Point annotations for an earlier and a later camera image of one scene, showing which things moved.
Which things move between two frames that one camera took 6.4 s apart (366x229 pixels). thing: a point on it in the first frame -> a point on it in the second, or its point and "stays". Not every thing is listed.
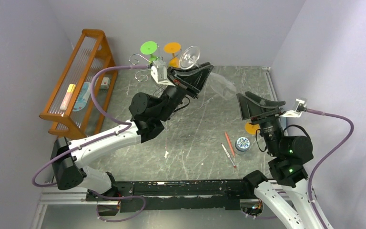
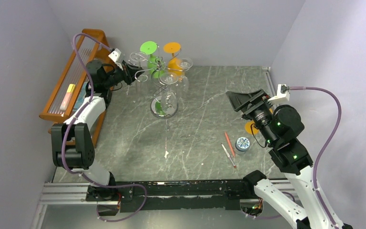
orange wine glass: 251,129 stays
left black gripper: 192,81 -> 130,73
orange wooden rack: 80,103 stays
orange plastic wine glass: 173,47 stays
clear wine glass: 218,84 -> 138,59
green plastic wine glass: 149,47 stays
